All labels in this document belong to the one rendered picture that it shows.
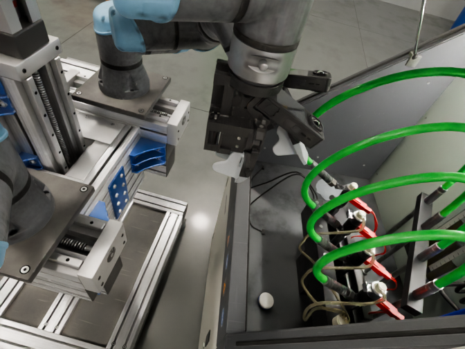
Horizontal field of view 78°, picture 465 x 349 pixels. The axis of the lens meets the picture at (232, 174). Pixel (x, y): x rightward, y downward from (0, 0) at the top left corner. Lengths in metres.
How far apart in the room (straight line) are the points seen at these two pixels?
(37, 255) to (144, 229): 0.98
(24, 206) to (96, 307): 0.90
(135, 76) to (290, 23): 0.67
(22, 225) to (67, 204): 0.09
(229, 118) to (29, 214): 0.43
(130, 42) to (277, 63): 0.32
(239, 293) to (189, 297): 0.99
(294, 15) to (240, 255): 0.55
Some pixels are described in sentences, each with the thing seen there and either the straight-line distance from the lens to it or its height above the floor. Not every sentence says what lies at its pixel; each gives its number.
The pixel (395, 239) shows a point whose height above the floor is 1.29.
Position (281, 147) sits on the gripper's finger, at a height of 1.23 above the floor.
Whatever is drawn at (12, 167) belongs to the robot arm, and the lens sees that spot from 0.58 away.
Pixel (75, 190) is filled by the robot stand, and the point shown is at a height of 1.04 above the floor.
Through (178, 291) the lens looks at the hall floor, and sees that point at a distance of 1.68.
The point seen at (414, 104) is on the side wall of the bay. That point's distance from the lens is 1.04.
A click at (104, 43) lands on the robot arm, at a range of 0.89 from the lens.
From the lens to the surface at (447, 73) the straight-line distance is 0.59.
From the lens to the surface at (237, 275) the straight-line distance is 0.71.
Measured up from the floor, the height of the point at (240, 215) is 0.95.
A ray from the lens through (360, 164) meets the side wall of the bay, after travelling 1.17.
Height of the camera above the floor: 1.60
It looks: 49 degrees down
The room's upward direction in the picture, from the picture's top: 15 degrees clockwise
